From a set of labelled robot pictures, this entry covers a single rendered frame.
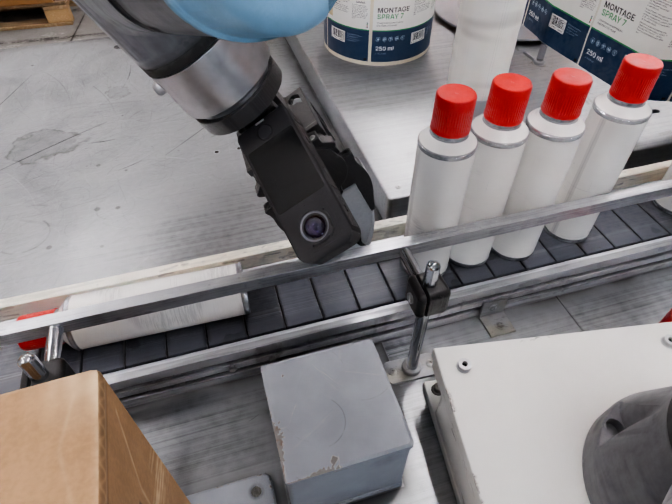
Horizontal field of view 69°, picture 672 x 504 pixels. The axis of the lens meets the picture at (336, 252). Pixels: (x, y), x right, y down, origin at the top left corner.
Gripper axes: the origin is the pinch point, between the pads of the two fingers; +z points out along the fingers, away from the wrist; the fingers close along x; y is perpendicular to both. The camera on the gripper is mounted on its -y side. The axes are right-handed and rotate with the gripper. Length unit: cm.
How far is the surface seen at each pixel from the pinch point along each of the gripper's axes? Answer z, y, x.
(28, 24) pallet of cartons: 26, 329, 139
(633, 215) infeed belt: 22.3, 0.1, -27.7
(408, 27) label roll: 11, 46, -21
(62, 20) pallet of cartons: 35, 326, 120
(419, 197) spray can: -2.1, -0.7, -7.1
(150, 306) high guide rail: -11.9, -3.8, 16.1
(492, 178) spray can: -0.1, -1.8, -13.6
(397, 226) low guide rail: 4.7, 3.5, -3.5
